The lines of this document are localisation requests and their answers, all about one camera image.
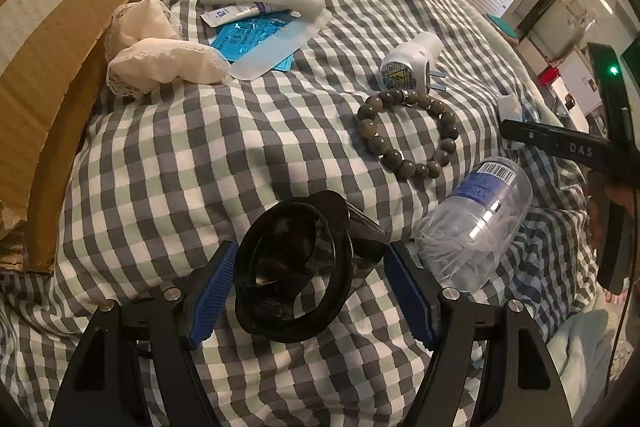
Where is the purple stool with teal seat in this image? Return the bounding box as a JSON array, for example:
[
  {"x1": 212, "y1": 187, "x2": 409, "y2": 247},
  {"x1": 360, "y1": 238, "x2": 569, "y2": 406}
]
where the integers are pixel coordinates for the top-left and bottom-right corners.
[{"x1": 487, "y1": 13, "x2": 526, "y2": 45}]

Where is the white and purple ointment tube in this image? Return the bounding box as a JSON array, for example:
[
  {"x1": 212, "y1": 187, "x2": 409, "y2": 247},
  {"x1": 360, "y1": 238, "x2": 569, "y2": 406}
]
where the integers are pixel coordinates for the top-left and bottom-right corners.
[{"x1": 200, "y1": 2, "x2": 292, "y2": 28}]

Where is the white plug adapter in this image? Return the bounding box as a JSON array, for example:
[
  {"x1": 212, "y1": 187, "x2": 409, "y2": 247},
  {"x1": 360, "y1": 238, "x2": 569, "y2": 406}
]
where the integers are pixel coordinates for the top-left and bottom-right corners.
[{"x1": 379, "y1": 32, "x2": 448, "y2": 94}]

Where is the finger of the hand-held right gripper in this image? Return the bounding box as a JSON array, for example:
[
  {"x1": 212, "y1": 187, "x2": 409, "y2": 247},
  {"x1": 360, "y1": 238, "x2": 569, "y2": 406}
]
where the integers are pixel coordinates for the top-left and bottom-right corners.
[{"x1": 500, "y1": 119, "x2": 613, "y2": 168}]

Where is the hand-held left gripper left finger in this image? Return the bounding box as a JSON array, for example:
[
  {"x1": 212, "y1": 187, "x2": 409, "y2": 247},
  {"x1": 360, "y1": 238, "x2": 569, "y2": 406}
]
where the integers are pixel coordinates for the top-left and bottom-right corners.
[{"x1": 47, "y1": 241, "x2": 240, "y2": 427}]

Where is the blue blister pack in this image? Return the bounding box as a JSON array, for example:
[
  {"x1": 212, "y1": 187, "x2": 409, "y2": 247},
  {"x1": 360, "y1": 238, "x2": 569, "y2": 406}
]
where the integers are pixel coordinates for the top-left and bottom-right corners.
[{"x1": 210, "y1": 18, "x2": 301, "y2": 72}]

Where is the brown cardboard box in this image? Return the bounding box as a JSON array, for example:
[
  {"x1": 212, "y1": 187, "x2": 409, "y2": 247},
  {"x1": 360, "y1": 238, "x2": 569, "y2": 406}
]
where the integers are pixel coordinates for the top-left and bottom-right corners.
[{"x1": 0, "y1": 0, "x2": 161, "y2": 275}]

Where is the person's right hand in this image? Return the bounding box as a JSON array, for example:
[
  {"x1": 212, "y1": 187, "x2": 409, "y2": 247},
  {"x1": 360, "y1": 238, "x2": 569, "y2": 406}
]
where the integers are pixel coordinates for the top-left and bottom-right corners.
[{"x1": 586, "y1": 171, "x2": 608, "y2": 249}]

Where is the blue and white tissue pack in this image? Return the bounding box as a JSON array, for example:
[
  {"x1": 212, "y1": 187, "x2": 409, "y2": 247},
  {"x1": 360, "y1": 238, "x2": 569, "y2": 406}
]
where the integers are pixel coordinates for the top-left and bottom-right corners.
[{"x1": 496, "y1": 94, "x2": 525, "y2": 124}]

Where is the translucent plastic sheet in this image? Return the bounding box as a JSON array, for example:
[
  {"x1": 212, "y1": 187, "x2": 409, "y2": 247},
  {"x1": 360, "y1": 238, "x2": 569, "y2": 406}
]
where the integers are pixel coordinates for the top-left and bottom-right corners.
[{"x1": 229, "y1": 18, "x2": 323, "y2": 82}]

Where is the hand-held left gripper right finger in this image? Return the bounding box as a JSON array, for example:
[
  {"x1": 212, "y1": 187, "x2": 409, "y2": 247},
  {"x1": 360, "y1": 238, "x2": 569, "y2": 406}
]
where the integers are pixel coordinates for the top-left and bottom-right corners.
[{"x1": 387, "y1": 241, "x2": 568, "y2": 427}]

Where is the white folding table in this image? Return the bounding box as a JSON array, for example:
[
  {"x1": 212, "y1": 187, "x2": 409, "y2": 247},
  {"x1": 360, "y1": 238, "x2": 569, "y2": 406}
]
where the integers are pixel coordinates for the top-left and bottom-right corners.
[{"x1": 552, "y1": 56, "x2": 603, "y2": 132}]

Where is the black plastic cup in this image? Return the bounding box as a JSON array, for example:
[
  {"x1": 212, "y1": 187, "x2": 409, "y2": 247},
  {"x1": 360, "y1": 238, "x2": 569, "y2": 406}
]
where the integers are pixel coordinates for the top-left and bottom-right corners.
[{"x1": 234, "y1": 190, "x2": 393, "y2": 342}]

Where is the clear cotton swab bottle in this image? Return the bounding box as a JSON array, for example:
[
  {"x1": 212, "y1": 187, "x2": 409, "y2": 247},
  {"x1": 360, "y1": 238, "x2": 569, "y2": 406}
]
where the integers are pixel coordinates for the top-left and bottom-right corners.
[{"x1": 412, "y1": 155, "x2": 533, "y2": 293}]

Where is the dark bead bracelet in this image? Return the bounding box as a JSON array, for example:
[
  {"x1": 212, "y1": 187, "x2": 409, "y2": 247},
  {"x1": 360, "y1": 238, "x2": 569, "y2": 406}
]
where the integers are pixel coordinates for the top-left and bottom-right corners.
[{"x1": 356, "y1": 88, "x2": 461, "y2": 180}]

